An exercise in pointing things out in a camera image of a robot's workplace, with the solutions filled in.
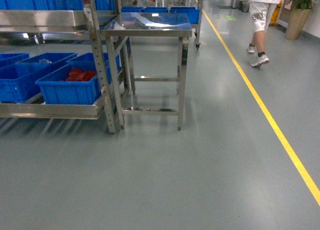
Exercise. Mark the red parts in bin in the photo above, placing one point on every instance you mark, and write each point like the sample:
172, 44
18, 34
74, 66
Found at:
80, 75

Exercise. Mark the steel shelf rack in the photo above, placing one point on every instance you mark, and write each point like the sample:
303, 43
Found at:
67, 19

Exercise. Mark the small steel table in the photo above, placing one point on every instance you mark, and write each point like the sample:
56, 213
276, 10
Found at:
151, 48

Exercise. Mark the blue storage bin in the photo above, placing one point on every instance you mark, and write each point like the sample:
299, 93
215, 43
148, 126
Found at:
56, 90
17, 82

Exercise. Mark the walking person in white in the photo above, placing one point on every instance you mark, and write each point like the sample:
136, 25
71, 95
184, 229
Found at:
260, 11

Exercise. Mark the tan planter with plant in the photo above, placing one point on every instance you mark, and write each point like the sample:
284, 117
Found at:
299, 13

